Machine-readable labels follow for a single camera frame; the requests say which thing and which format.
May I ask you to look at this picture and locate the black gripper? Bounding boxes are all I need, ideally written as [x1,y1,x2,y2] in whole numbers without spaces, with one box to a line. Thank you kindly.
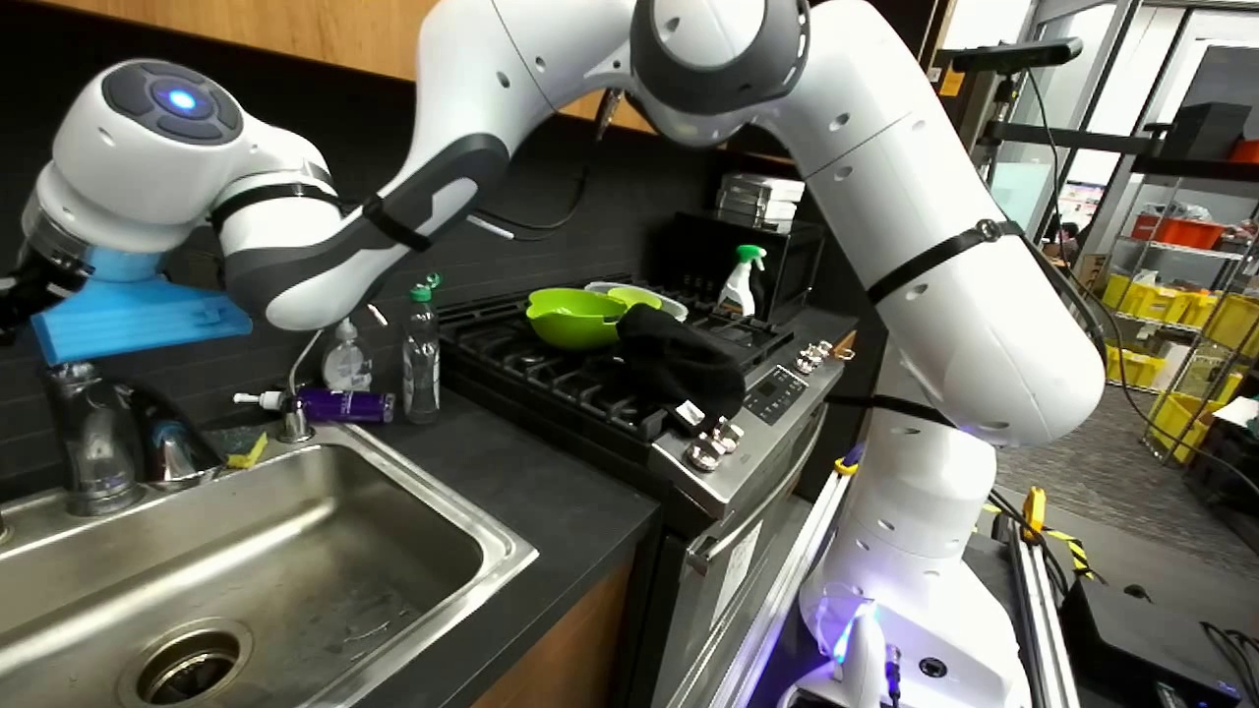
[0,241,94,337]

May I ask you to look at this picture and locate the chrome faucet lever handle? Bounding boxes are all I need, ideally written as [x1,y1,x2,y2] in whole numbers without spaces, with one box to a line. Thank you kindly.
[42,354,106,398]

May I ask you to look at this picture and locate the chrome faucet body with spout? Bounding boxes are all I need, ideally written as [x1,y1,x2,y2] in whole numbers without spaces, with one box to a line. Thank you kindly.
[47,369,221,519]

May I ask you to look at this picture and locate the thin chrome faucet white lever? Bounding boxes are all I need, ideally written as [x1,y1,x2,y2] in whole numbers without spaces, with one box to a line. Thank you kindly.
[229,308,397,445]

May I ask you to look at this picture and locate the yellow green scrub sponge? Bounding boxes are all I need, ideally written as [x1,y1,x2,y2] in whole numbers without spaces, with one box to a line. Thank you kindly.
[221,430,275,477]

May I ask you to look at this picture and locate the clear soap pump bottle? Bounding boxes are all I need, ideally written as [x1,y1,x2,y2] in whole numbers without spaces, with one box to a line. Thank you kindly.
[317,313,376,398]

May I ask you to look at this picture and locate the wooden upper cabinets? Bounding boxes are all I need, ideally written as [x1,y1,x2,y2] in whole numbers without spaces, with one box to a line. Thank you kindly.
[35,0,661,136]

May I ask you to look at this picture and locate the wooden cabinets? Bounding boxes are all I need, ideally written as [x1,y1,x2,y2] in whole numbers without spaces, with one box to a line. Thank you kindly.
[35,0,661,136]
[468,556,646,708]

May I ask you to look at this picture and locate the stainless steel sink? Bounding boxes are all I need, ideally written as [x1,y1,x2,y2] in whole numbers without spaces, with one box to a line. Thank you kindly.
[0,418,541,708]

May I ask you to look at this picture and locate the clear bottle green cap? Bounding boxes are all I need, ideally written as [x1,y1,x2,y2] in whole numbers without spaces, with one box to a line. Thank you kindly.
[397,270,448,419]

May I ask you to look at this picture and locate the green colander bowl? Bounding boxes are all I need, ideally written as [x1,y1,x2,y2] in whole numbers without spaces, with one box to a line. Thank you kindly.
[518,283,638,354]

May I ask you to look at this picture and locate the wooden lower cabinets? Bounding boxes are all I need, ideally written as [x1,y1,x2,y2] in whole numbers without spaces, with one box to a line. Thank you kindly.
[468,556,646,708]

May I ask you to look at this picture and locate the black cloth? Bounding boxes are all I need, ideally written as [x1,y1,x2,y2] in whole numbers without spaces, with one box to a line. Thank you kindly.
[615,301,752,424]

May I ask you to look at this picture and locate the white spray bottle green trigger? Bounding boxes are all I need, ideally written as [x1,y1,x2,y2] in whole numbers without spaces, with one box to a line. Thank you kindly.
[714,241,771,326]

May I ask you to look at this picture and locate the black gas stove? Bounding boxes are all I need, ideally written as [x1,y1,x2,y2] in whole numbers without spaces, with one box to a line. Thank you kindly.
[438,285,870,708]

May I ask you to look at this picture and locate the stacked white containers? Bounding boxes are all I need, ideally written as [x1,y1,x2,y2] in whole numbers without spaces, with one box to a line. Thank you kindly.
[714,170,811,241]

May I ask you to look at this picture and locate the black countertop appliance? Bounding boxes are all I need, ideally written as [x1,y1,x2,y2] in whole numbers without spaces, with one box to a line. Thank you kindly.
[653,208,828,335]

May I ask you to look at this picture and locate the yellow storage bin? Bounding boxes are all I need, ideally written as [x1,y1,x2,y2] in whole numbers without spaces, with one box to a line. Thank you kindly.
[1103,270,1183,329]
[1173,285,1259,354]
[1146,369,1242,465]

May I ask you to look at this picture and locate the metal shelf rack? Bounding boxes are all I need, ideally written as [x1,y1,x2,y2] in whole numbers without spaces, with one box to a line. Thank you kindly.
[979,0,1259,445]

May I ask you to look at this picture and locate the red storage bin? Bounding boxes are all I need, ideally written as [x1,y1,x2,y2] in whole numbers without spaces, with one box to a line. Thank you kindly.
[1130,213,1227,257]

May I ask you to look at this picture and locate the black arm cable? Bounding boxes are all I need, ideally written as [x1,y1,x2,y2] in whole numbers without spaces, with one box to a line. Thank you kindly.
[464,91,630,246]

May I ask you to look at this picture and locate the aluminum rail yellow clamp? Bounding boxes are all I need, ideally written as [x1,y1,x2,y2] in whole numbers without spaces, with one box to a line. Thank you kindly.
[712,453,865,708]
[1000,487,1092,708]

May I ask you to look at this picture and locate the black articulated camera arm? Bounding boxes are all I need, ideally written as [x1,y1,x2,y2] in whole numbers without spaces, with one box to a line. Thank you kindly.
[937,36,1088,78]

